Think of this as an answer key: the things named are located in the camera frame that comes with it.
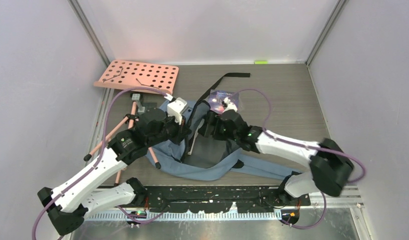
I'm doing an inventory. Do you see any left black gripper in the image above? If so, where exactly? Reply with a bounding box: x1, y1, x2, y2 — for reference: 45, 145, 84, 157
147, 111, 192, 148

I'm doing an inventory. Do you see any purple paperback book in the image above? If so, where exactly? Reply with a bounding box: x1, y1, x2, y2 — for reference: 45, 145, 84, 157
207, 90, 240, 114

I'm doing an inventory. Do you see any blue student backpack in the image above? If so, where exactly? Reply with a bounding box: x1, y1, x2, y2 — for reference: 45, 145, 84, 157
145, 72, 301, 182

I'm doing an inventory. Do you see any dark paperback book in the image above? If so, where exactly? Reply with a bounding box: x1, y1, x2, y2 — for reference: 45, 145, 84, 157
187, 119, 205, 156

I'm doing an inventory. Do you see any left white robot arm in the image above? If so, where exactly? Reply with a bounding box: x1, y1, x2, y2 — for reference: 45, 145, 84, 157
37, 108, 192, 236

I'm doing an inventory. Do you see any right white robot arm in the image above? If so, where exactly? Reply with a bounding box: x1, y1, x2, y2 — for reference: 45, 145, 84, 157
198, 110, 354, 206

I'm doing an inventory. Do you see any green tape piece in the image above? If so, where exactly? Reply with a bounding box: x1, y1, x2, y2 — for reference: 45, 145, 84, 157
254, 60, 268, 65

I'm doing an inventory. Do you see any pink perforated music stand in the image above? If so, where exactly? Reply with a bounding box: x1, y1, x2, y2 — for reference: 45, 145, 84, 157
83, 59, 180, 186

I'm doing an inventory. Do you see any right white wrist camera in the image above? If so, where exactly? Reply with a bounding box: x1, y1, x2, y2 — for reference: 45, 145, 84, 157
222, 97, 238, 113

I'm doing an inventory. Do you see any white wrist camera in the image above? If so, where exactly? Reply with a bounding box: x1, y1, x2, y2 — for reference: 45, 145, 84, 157
164, 93, 188, 125
222, 97, 238, 113

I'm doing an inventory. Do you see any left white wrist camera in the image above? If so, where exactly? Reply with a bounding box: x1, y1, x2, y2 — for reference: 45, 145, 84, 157
164, 93, 188, 125

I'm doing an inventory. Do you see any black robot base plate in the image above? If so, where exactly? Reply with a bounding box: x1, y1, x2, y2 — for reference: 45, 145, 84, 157
127, 185, 311, 214

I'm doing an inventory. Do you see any white ribbed cable duct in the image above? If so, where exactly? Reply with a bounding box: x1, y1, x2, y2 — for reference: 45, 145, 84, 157
87, 209, 282, 222

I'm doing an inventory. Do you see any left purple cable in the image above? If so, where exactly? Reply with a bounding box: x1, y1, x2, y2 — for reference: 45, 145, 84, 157
31, 86, 176, 240

